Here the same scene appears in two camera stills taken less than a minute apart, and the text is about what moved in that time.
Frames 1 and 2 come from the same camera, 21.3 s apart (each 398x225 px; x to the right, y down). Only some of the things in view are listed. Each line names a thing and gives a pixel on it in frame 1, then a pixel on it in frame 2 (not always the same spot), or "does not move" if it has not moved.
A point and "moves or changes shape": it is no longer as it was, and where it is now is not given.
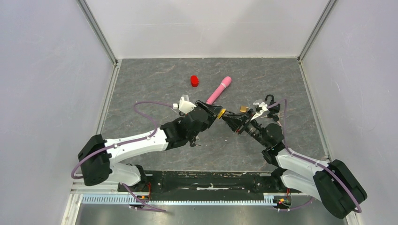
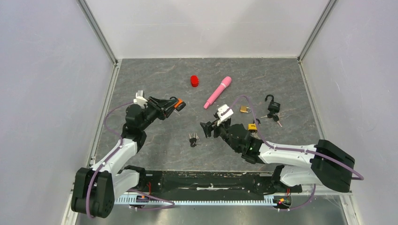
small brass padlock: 243,108 does not move
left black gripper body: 212,115 → 160,111
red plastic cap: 194,80 does not move
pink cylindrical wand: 225,83 does not move
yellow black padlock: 221,113 moves or changes shape
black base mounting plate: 205,182 does not move
